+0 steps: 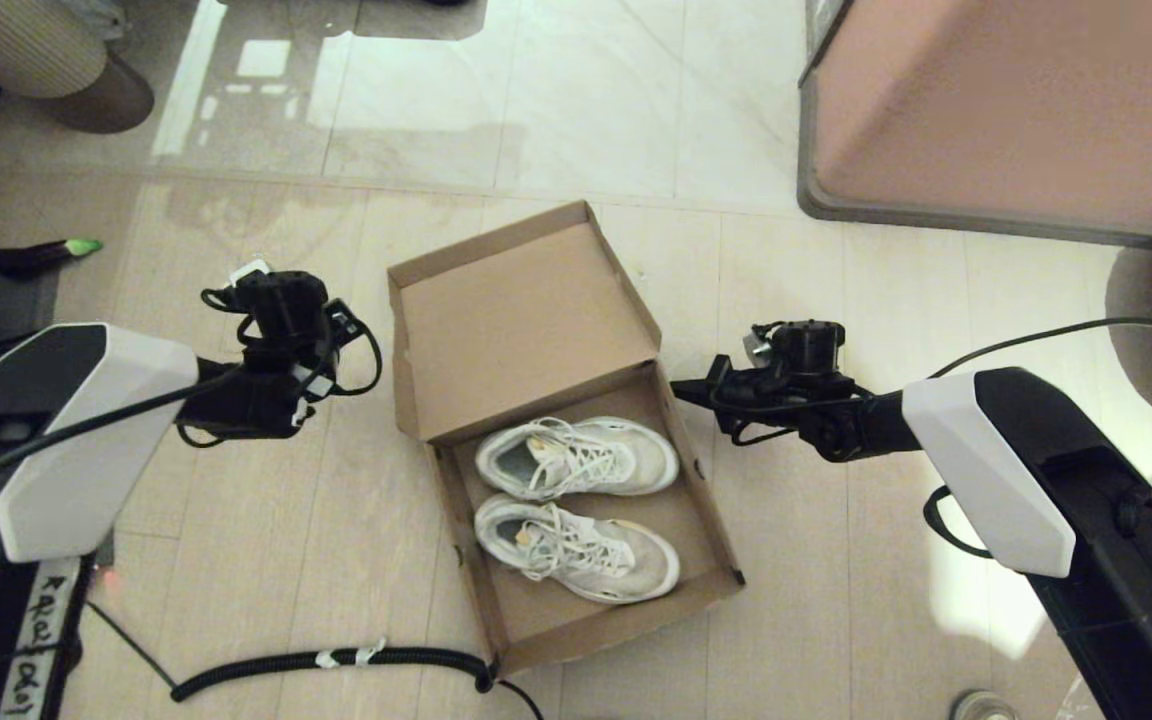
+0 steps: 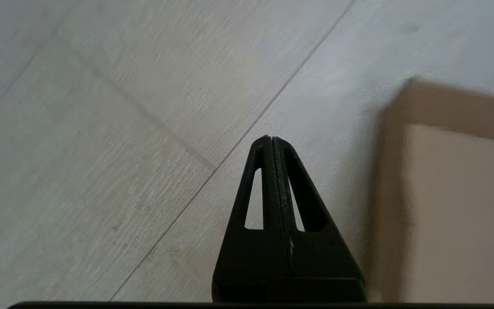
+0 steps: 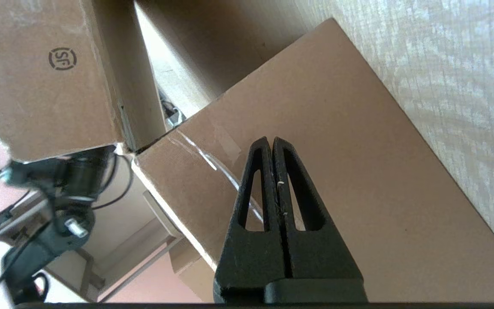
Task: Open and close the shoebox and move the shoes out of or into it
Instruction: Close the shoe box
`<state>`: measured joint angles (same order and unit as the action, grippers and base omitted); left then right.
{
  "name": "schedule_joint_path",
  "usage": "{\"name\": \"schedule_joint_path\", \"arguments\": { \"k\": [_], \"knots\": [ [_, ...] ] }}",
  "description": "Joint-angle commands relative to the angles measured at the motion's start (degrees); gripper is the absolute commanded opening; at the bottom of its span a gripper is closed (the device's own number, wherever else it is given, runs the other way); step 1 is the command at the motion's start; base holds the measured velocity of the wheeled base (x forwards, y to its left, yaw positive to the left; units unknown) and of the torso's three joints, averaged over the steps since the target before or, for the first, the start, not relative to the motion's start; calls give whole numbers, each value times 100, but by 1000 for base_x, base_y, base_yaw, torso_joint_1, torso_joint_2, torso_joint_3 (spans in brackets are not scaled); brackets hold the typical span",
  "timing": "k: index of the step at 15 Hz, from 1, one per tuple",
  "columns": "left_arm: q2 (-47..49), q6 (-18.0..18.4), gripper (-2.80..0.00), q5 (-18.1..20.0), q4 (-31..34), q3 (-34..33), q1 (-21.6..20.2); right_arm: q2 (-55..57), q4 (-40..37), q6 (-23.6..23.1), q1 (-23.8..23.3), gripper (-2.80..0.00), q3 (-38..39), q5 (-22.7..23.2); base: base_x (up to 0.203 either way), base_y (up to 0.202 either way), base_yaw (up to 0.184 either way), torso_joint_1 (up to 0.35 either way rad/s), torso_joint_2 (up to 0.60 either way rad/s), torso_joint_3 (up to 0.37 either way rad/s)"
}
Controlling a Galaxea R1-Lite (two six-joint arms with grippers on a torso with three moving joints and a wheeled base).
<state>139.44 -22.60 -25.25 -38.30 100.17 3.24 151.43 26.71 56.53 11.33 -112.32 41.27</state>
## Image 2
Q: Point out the brown cardboard shoe box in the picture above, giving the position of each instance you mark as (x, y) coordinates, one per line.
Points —
(457, 206)

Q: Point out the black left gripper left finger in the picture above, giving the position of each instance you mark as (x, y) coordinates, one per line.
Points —
(238, 266)

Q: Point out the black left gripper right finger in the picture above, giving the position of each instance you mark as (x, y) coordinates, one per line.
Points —
(328, 266)

